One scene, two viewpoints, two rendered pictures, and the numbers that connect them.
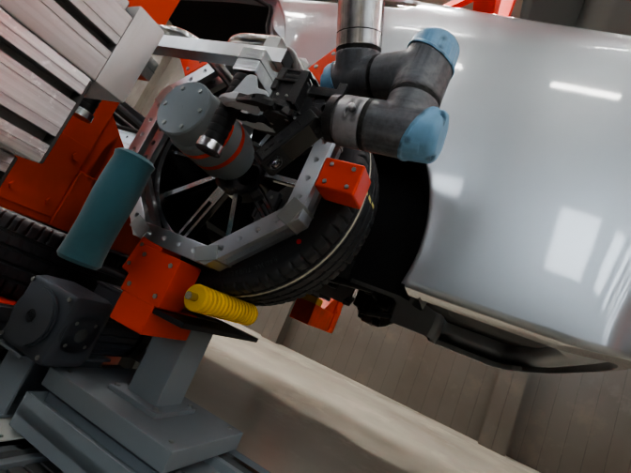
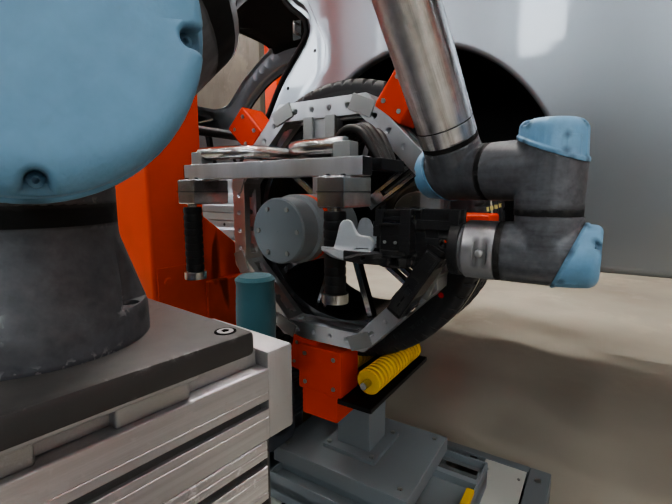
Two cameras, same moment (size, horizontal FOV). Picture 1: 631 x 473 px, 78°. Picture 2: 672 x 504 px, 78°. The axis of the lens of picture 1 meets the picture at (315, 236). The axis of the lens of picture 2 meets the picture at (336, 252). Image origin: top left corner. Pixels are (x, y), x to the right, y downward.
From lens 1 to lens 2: 0.38 m
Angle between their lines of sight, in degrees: 22
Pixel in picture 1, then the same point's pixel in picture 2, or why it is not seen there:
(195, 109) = (291, 231)
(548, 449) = not seen: outside the picture
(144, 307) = (328, 400)
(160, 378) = (361, 429)
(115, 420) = (347, 482)
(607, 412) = not seen: outside the picture
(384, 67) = (497, 179)
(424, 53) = (548, 166)
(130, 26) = (269, 376)
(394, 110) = (533, 251)
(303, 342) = not seen: hidden behind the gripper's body
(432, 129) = (590, 271)
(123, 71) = (282, 408)
